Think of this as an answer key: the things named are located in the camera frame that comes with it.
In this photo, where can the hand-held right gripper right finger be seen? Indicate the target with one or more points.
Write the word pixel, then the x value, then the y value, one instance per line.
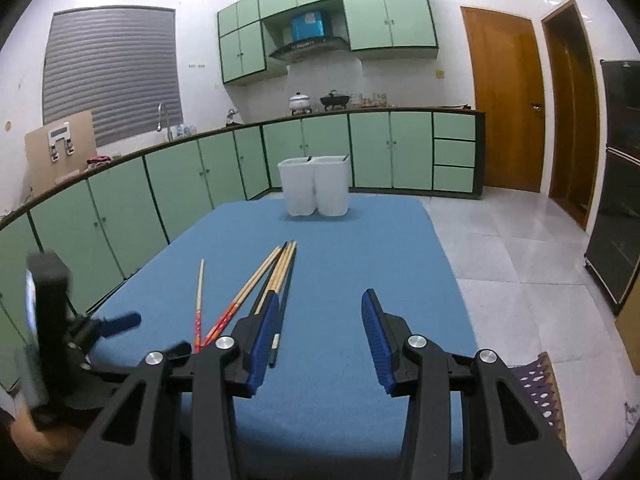
pixel 377 345

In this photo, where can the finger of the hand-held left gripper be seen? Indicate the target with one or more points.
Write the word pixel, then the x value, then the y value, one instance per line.
pixel 122 321

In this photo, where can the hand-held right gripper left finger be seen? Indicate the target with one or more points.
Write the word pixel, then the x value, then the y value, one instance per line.
pixel 262 345

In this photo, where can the black chopstick with silver band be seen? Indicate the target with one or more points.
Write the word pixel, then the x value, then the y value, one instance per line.
pixel 285 305

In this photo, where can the plain wooden chopstick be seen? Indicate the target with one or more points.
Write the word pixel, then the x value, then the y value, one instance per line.
pixel 276 275
pixel 286 267

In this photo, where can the white plastic utensil holder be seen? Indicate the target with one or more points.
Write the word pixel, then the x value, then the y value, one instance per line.
pixel 297 185
pixel 331 185

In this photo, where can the person's left hand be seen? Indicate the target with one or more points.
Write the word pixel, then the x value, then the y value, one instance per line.
pixel 40 440

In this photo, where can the blue tablecloth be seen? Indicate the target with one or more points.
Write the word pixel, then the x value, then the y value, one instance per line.
pixel 340 260

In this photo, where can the green lower kitchen cabinets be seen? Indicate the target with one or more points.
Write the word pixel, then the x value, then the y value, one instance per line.
pixel 175 180

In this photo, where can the green kitchen cabinets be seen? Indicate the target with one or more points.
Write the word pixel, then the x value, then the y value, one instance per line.
pixel 390 15
pixel 175 180

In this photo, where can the pink cloth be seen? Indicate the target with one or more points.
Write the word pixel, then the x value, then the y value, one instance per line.
pixel 98 160

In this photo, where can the woven stool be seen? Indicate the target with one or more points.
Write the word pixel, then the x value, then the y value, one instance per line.
pixel 542 395

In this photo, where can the water bottles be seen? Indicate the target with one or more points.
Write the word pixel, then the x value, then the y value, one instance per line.
pixel 182 131

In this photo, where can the metal faucet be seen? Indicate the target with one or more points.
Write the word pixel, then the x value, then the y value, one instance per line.
pixel 160 115

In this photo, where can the metal kettle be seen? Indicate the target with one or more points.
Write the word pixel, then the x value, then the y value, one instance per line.
pixel 233 117

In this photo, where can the white cooking pot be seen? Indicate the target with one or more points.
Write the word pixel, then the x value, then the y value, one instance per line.
pixel 300 102

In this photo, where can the glass jars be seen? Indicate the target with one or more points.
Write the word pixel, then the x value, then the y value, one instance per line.
pixel 370 99

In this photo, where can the grey window blind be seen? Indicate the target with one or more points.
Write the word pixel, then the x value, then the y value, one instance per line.
pixel 110 70

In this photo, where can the black wok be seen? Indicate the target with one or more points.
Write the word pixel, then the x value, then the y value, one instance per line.
pixel 333 100

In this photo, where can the closed wooden door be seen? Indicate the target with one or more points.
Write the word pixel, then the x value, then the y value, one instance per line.
pixel 500 100

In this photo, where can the black glass cabinet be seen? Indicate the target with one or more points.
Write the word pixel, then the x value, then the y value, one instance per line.
pixel 615 185

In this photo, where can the black range hood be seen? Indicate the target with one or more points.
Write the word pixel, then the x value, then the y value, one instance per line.
pixel 310 49

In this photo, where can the blue box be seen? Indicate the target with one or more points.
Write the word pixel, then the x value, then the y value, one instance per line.
pixel 309 25

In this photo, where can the green upper kitchen cabinets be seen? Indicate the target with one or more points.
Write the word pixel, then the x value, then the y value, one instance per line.
pixel 390 15

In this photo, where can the white bracket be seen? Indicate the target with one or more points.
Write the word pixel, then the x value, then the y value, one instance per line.
pixel 60 135

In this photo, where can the wooden door frame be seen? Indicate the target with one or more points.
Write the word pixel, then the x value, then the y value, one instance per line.
pixel 550 110

